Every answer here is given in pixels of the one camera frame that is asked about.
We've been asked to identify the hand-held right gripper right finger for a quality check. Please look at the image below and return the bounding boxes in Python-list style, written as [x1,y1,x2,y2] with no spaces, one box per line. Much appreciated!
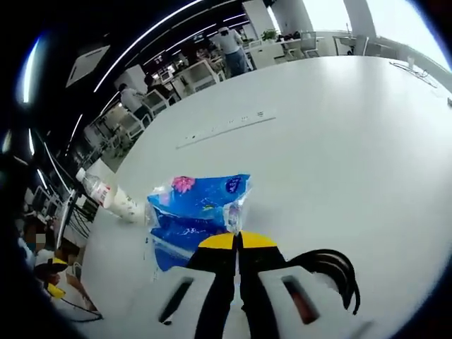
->
[239,231,375,339]

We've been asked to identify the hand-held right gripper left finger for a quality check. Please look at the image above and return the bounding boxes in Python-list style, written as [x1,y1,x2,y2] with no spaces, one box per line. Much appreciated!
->
[105,233,237,339]

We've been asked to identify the blue tissue packet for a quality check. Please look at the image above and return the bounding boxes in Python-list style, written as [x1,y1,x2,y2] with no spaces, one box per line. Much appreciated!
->
[143,172,254,275]

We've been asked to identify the clear water bottle red label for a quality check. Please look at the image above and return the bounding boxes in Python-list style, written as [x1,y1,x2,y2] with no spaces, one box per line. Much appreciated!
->
[76,167,117,209]

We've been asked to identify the white floral paper cup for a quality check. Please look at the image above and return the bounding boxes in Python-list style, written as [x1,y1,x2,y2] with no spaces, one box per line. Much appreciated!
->
[105,183,148,225]

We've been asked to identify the white mesh office chair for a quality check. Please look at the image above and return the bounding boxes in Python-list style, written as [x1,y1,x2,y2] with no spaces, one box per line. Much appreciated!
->
[189,59,227,90]
[143,90,167,118]
[299,30,319,58]
[121,114,146,139]

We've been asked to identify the ceiling air vent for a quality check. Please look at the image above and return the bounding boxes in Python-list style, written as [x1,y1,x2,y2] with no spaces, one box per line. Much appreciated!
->
[66,45,110,85]

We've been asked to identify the white low cabinet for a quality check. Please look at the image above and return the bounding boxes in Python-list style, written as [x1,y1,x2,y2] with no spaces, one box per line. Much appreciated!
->
[252,44,285,66]

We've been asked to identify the loose black table cables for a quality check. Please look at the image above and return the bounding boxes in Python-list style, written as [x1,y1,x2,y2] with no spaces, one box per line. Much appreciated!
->
[388,59,439,89]

